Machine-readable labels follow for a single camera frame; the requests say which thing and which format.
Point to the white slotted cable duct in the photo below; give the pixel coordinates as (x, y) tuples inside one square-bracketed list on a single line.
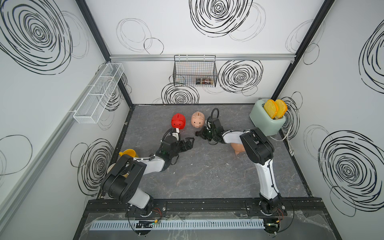
[(142, 225)]

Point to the yellow mug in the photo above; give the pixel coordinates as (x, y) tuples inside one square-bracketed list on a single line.
[(130, 152)]

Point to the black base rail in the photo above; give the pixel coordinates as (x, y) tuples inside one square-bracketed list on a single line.
[(162, 207)]

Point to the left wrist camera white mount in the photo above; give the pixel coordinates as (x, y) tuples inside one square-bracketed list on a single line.
[(176, 133)]

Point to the mint green toaster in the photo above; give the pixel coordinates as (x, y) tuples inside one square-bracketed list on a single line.
[(261, 119)]

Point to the light pink piggy bank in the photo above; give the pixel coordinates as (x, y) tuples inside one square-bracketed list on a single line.
[(198, 120)]

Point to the small items in basket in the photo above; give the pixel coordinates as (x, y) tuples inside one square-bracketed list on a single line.
[(200, 81)]

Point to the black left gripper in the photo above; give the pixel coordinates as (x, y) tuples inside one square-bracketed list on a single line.
[(188, 146)]

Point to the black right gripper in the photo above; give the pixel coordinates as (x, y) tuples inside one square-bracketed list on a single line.
[(202, 132)]

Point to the orange-tan piggy bank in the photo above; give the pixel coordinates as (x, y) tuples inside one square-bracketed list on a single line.
[(238, 148)]

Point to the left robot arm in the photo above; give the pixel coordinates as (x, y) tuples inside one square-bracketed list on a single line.
[(122, 181)]

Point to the yellow toast slice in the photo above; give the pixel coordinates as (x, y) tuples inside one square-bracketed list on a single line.
[(282, 108), (271, 108)]

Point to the white wire wall shelf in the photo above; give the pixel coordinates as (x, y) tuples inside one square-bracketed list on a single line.
[(102, 96)]

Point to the black wire wall basket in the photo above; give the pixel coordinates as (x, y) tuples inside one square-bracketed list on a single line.
[(189, 67)]

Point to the yellow toast slice left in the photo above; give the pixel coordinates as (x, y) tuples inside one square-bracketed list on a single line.
[(271, 108)]

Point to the yellow toast slice right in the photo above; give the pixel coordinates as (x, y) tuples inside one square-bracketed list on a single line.
[(282, 108)]

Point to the red piggy bank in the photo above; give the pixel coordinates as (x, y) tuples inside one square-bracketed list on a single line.
[(178, 121)]

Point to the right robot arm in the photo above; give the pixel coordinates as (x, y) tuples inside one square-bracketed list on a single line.
[(259, 150)]

